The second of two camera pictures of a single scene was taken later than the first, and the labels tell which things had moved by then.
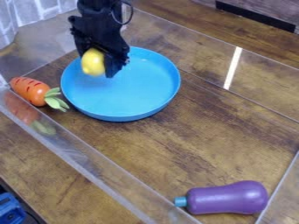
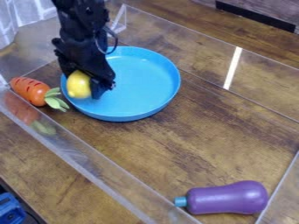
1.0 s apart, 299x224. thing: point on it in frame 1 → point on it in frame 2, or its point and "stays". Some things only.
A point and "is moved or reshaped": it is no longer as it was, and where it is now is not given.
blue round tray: (137, 93) stays
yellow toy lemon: (92, 61) is moved or reshaped
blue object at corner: (12, 213) stays
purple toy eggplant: (241, 197) stays
